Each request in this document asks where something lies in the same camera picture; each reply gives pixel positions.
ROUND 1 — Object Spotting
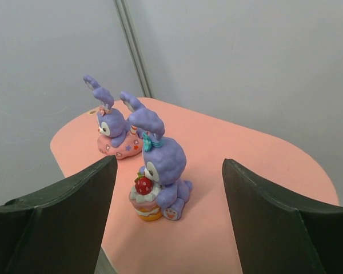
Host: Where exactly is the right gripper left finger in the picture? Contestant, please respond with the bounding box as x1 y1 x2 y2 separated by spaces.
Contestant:
0 156 117 273

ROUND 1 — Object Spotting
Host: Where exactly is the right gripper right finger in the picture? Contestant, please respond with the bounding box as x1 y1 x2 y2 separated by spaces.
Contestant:
222 159 343 273

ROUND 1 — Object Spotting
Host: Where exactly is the purple bunny with cake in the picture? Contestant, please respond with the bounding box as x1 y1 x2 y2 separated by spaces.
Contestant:
120 91 193 221

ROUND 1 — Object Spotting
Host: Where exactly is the pink three-tier wooden shelf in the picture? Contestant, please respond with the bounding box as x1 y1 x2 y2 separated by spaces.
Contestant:
49 96 340 274

